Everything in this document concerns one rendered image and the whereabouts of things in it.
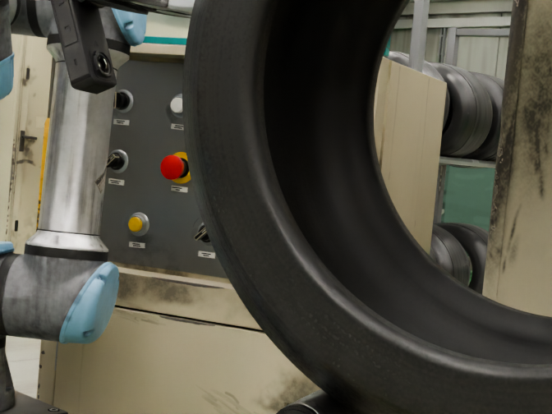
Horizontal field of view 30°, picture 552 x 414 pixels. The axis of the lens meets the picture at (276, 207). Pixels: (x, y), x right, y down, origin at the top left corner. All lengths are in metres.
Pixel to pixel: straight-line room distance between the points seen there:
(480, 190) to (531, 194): 10.65
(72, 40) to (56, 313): 0.53
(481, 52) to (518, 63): 10.90
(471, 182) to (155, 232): 10.23
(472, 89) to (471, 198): 6.73
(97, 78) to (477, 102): 4.23
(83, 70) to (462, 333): 0.44
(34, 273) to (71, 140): 0.19
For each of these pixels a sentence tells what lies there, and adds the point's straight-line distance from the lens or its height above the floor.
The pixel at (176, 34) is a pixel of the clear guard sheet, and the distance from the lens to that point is 1.68.
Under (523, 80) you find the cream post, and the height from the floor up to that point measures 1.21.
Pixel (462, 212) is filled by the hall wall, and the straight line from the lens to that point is 11.89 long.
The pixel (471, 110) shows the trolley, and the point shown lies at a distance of 5.09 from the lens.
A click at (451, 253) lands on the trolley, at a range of 5.12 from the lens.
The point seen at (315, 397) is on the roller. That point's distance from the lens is 0.83.
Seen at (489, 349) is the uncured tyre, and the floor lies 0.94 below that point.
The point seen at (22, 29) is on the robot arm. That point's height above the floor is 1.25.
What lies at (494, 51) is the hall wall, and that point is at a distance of 11.93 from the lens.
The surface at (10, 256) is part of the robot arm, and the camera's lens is 1.48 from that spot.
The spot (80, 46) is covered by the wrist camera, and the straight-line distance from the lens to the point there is 0.99.
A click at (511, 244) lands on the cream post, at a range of 1.12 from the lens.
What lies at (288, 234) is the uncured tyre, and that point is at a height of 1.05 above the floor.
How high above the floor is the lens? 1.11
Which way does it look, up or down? 3 degrees down
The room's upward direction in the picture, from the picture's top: 5 degrees clockwise
